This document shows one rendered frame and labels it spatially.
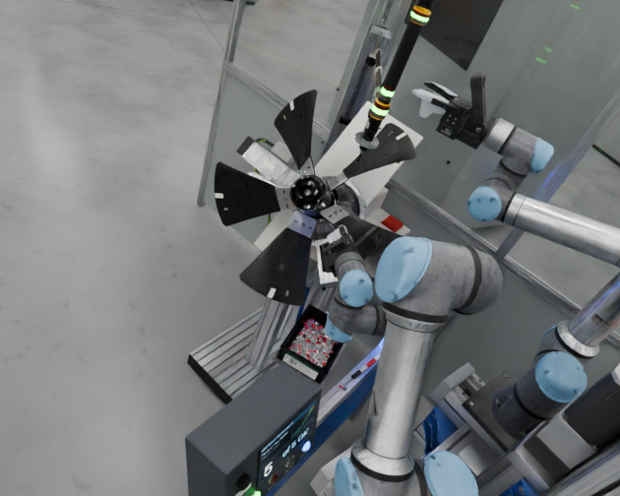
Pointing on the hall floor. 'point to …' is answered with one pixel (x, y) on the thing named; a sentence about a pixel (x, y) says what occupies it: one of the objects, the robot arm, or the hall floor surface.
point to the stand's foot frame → (231, 359)
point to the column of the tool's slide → (359, 74)
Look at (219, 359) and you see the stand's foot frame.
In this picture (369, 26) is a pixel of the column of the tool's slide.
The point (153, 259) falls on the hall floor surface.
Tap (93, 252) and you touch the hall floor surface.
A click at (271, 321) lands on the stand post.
